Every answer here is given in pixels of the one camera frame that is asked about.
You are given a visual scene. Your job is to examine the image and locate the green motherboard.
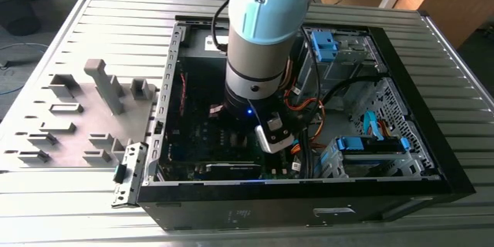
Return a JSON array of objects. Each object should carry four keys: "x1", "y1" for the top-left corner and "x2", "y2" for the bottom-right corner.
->
[{"x1": 164, "y1": 67, "x2": 305, "y2": 181}]

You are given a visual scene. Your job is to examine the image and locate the black graphics card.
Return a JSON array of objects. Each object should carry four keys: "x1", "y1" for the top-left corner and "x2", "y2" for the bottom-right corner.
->
[{"x1": 195, "y1": 161, "x2": 264, "y2": 181}]

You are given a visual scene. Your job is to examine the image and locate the silver power supply unit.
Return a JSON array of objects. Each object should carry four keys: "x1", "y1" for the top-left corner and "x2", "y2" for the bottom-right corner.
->
[{"x1": 179, "y1": 30, "x2": 231, "y2": 91}]

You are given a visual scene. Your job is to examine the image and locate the perforated metal disk bay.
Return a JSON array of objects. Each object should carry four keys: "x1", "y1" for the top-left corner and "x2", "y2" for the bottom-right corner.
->
[{"x1": 314, "y1": 78, "x2": 439, "y2": 180}]

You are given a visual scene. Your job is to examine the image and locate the grey parts rack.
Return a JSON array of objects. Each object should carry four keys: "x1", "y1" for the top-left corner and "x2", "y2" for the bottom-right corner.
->
[{"x1": 0, "y1": 58, "x2": 162, "y2": 169}]

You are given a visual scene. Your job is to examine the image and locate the hard disk in blue carrier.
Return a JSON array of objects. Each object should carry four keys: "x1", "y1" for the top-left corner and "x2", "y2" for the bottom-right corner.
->
[{"x1": 335, "y1": 135, "x2": 411, "y2": 155}]

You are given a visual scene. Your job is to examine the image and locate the blue optical bay latch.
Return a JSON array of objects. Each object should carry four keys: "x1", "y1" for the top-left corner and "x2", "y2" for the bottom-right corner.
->
[{"x1": 310, "y1": 31, "x2": 339, "y2": 63}]

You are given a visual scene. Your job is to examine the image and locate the grey metal drive cage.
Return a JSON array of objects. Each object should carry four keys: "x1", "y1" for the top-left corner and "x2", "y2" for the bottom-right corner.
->
[{"x1": 295, "y1": 28, "x2": 389, "y2": 99}]

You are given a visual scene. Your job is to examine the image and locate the black PC case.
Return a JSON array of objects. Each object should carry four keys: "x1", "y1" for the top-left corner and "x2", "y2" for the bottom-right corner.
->
[{"x1": 136, "y1": 14, "x2": 477, "y2": 232}]

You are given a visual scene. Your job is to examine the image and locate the black round bin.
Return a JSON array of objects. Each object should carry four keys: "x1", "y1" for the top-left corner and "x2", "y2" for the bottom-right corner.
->
[{"x1": 5, "y1": 0, "x2": 43, "y2": 36}]

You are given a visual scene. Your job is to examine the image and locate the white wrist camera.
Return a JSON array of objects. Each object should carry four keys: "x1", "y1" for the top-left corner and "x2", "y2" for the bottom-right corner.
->
[{"x1": 254, "y1": 112, "x2": 298, "y2": 154}]

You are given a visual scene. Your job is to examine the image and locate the red fan wire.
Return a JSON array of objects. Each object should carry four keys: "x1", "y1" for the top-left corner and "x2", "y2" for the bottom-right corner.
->
[{"x1": 178, "y1": 72, "x2": 188, "y2": 134}]

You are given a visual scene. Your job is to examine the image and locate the orange wire bundle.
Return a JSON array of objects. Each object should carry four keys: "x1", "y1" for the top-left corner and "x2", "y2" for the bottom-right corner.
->
[{"x1": 285, "y1": 89, "x2": 327, "y2": 158}]

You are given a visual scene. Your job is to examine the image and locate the brown braided cable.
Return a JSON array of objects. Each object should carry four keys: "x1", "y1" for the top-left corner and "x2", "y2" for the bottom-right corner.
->
[{"x1": 283, "y1": 54, "x2": 293, "y2": 93}]

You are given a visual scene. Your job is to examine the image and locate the black cable bundle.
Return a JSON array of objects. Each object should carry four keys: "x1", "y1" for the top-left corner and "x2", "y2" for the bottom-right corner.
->
[{"x1": 299, "y1": 75, "x2": 382, "y2": 179}]

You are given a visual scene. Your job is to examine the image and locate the black camera cable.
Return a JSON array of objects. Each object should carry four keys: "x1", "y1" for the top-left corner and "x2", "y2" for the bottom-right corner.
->
[{"x1": 307, "y1": 0, "x2": 325, "y2": 132}]

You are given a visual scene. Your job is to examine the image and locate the blue plastic rail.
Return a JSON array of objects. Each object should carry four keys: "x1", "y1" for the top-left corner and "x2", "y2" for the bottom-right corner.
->
[{"x1": 317, "y1": 147, "x2": 330, "y2": 179}]

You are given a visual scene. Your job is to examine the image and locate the black cable with plug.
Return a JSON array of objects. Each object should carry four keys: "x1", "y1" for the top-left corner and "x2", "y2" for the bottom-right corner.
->
[{"x1": 210, "y1": 0, "x2": 232, "y2": 56}]

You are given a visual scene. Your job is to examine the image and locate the blue disk wire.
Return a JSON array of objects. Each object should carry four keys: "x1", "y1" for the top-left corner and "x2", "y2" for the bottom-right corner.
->
[{"x1": 362, "y1": 110, "x2": 385, "y2": 141}]

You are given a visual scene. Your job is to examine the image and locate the grey card retention bracket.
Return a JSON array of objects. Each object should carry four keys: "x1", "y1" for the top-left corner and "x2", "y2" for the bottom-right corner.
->
[{"x1": 111, "y1": 141, "x2": 151, "y2": 209}]

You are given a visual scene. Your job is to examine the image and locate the orange disk power wire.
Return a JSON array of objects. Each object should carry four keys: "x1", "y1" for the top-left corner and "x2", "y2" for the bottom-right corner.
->
[{"x1": 378, "y1": 119, "x2": 391, "y2": 138}]

